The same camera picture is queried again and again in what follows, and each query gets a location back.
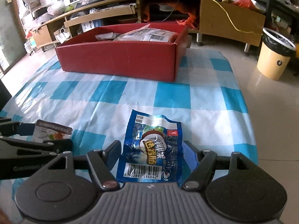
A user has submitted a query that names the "white dessert snack pouch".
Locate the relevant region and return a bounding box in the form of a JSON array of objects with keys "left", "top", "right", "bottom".
[{"left": 33, "top": 119, "right": 73, "bottom": 143}]

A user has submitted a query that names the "blue coconut snack packet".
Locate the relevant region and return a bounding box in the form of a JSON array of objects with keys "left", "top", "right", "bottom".
[{"left": 117, "top": 110, "right": 183, "bottom": 185}]

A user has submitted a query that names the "green white Kapron wafer pack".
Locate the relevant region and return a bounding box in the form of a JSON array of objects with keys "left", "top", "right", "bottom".
[{"left": 95, "top": 32, "right": 121, "bottom": 41}]

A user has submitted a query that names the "white bread package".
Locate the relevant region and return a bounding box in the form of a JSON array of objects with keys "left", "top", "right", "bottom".
[{"left": 115, "top": 26, "right": 178, "bottom": 43}]

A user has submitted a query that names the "blue white checkered tablecloth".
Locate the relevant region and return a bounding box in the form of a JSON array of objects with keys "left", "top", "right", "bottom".
[{"left": 1, "top": 49, "right": 258, "bottom": 162}]

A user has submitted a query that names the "beige trash bin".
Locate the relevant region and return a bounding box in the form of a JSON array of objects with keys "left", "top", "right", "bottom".
[{"left": 256, "top": 28, "right": 296, "bottom": 80}]

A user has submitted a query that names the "red cardboard box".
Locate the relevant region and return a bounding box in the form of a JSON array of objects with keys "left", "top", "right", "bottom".
[{"left": 55, "top": 22, "right": 188, "bottom": 82}]

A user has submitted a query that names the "wooden TV cabinet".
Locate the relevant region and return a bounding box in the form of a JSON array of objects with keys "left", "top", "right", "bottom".
[{"left": 29, "top": 0, "right": 266, "bottom": 48}]

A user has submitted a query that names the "orange plastic bag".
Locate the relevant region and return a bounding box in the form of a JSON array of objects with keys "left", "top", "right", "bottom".
[{"left": 141, "top": 3, "right": 199, "bottom": 29}]

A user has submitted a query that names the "yellow cable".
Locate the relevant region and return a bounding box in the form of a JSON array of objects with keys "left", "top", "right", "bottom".
[{"left": 184, "top": 0, "right": 262, "bottom": 35}]

